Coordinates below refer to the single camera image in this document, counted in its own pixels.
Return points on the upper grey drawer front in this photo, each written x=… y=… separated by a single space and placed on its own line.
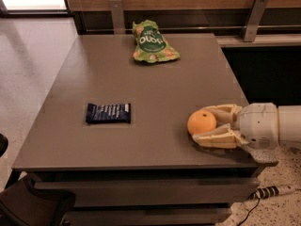
x=155 y=192

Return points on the left metal wall bracket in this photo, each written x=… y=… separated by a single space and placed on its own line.
x=117 y=15

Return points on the dark chair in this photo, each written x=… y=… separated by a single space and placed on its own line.
x=22 y=205

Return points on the green rice chip bag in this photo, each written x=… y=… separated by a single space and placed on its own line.
x=151 y=45

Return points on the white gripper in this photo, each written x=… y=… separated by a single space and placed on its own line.
x=259 y=124

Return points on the grey drawer cabinet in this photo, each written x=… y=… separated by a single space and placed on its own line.
x=100 y=70

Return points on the grey drawer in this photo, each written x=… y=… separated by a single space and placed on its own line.
x=151 y=217
x=155 y=192

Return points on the lower grey drawer front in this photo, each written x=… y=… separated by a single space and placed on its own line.
x=151 y=217

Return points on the white power strip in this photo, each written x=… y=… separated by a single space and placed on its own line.
x=272 y=191

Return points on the dark blue snack bar wrapper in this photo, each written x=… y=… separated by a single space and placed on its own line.
x=115 y=113

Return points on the right metal wall bracket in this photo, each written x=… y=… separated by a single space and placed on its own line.
x=255 y=14

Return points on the metal wall bracket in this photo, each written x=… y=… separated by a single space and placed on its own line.
x=255 y=14
x=117 y=15

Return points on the orange fruit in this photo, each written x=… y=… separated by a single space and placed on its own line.
x=201 y=121

